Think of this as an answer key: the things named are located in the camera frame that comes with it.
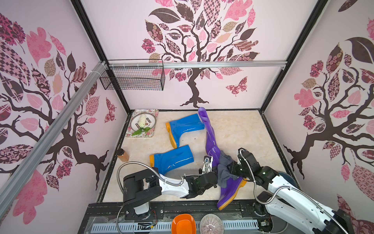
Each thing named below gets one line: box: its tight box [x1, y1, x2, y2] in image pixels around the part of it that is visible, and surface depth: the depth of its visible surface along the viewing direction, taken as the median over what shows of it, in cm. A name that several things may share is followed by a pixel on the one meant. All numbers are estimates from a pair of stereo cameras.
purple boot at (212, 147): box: [197, 107, 221, 169], surface depth 89 cm
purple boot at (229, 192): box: [217, 176, 247, 211], surface depth 77 cm
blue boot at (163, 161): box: [149, 144, 195, 176], surface depth 90 cm
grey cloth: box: [217, 150, 239, 189], surface depth 78 cm
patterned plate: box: [130, 113, 157, 132], surface depth 113 cm
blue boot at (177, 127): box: [165, 113, 205, 149], surface depth 105 cm
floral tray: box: [125, 109, 159, 138], surface depth 109 cm
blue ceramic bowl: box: [278, 172, 299, 188], surface depth 81 cm
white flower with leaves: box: [131, 113, 151, 137], surface depth 109 cm
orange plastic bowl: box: [171, 213, 197, 234], surface depth 70 cm
